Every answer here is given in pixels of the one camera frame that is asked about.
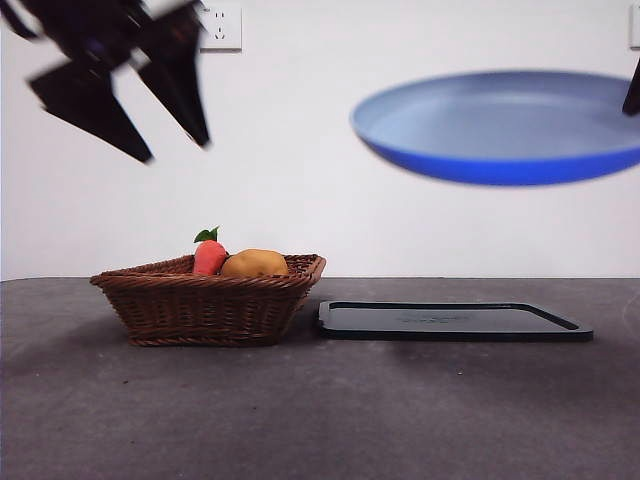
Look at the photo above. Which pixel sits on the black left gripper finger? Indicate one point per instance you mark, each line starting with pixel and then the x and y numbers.
pixel 180 75
pixel 85 100

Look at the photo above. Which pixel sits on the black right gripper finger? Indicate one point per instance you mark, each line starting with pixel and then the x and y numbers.
pixel 634 95

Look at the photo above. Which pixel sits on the blue round plate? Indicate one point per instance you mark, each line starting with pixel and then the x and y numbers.
pixel 475 115

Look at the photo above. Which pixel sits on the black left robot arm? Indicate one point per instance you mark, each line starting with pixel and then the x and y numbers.
pixel 75 25

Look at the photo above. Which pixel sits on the orange toy carrot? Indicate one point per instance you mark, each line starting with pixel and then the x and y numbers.
pixel 206 260

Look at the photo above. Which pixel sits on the yellow-brown potato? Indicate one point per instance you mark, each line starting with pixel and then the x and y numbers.
pixel 254 263

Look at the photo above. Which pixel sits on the brown wicker basket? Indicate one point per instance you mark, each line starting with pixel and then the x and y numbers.
pixel 200 310

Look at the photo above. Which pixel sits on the black flat tray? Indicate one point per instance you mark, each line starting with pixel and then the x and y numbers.
pixel 450 325

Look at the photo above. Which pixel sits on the white wall socket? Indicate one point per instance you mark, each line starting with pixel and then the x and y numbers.
pixel 225 35

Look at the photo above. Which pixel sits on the white wall switch plate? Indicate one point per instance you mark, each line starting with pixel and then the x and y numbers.
pixel 635 30

